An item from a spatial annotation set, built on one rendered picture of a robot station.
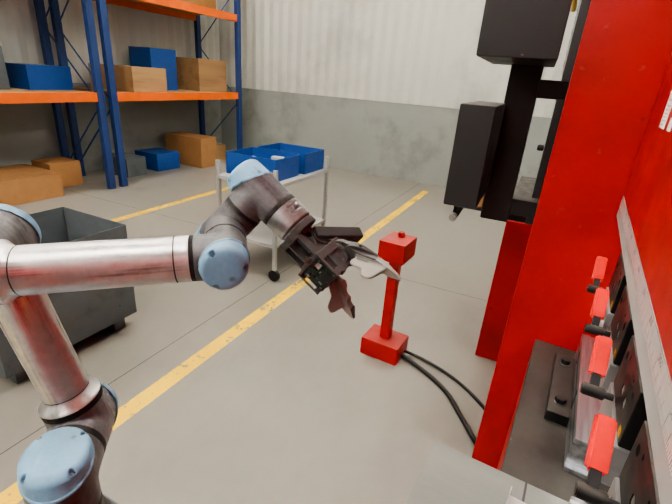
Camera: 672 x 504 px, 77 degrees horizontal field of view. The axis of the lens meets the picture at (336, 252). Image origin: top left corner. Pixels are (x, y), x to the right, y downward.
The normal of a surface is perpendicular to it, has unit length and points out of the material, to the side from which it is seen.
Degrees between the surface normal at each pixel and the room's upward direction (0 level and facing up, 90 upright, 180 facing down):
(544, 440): 0
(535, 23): 90
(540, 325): 90
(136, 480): 0
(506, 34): 90
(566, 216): 90
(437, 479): 0
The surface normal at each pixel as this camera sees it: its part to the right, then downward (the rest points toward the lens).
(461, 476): 0.07, -0.92
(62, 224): 0.89, 0.23
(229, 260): 0.23, 0.39
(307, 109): -0.44, 0.32
